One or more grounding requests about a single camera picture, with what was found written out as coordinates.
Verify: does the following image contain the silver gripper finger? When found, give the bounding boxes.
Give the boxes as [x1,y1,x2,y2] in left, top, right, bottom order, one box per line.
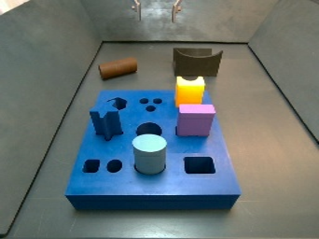
[132,0,142,21]
[171,0,182,22]

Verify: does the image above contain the brown wooden cylinder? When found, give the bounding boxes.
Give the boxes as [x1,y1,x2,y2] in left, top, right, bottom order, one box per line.
[99,57,138,79]

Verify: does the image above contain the blue foam shape-sorter board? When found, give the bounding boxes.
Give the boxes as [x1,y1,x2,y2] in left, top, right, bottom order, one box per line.
[66,90,242,210]

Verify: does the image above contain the black curved cradle stand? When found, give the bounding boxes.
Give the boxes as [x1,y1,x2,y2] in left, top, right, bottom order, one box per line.
[174,48,223,77]

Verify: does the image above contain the yellow notched block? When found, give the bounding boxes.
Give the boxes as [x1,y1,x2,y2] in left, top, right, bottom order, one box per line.
[175,77,206,106]

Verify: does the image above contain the purple rectangular block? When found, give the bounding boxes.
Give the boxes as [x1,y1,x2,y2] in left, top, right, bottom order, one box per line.
[178,105,216,136]

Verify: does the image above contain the blue star-shaped block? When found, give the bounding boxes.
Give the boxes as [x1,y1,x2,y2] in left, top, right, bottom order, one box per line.
[90,100,123,141]

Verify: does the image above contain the light blue cylinder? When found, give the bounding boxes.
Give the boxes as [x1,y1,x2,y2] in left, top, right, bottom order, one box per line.
[132,134,167,175]

